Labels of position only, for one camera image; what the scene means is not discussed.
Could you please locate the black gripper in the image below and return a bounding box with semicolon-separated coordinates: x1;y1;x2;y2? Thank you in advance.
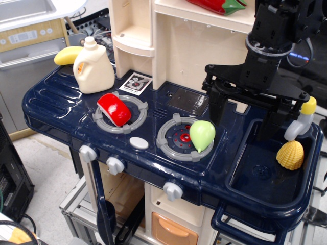
202;53;310;141

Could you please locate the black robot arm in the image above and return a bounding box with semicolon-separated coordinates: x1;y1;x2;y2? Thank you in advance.
202;1;325;140

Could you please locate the navy toy sink basin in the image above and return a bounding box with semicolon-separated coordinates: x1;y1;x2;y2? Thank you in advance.
225;120;319;207

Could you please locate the cream toy detergent bottle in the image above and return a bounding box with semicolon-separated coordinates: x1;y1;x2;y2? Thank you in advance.
73;36;115;94

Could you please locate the green toy pear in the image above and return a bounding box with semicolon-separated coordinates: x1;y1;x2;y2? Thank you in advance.
189;120;216;153

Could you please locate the grey toy faucet yellow cap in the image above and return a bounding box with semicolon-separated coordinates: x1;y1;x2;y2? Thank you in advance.
284;96;317;141

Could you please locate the yellow toy corn piece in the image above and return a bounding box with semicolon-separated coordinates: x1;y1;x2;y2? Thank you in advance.
276;140;304;170

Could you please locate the navy toy kitchen countertop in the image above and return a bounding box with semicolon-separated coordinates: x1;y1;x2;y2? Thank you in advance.
22;66;316;231

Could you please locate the cream toy kitchen shelf unit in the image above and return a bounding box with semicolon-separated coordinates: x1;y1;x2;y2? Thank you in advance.
108;0;256;115

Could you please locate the red toy chili pepper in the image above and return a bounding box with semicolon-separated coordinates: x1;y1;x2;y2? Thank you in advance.
188;0;247;16

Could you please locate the right grey stove knob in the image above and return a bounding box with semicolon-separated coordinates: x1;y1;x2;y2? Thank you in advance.
163;182;183;202

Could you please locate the grey stove knob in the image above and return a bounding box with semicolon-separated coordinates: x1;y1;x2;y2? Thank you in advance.
79;145;97;163
163;182;183;202
106;157;125;176

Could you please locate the black white sticker label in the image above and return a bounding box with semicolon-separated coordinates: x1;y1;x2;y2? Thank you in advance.
119;72;152;96

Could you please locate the grey oval button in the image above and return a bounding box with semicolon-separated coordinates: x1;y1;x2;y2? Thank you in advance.
129;137;149;150

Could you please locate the red toy sushi piece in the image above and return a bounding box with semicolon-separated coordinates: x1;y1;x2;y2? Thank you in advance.
97;93;131;127

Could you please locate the middle grey stove knob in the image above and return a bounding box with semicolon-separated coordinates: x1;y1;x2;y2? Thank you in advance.
106;157;125;176

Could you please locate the orange toy drawer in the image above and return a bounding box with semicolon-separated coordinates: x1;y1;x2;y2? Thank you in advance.
152;212;198;245

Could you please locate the left grey stove knob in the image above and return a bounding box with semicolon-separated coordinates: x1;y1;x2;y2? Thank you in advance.
79;145;97;163

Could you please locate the yellow toy banana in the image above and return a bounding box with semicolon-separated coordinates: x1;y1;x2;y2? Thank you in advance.
54;46;83;65

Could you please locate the wooden grey toy appliance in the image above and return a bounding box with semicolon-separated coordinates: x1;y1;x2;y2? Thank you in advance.
1;0;86;134

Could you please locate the black computer case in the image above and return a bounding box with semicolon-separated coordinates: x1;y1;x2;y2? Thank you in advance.
1;124;34;222

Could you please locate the right grey burner ring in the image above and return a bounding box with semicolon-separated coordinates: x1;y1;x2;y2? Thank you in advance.
156;113;215;163

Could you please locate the grey burner ring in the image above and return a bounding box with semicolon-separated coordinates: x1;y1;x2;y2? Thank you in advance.
156;113;215;163
92;91;149;135

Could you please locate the left grey burner ring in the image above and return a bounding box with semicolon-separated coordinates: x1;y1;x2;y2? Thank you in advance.
92;91;149;135

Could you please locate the navy towel bar handle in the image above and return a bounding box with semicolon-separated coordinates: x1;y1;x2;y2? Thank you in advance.
211;203;289;245

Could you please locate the navy oven door handle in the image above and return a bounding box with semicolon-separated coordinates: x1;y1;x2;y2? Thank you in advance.
91;160;114;245

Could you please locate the aluminium frame stand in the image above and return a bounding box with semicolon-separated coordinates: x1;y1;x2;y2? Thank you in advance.
59;177;104;244

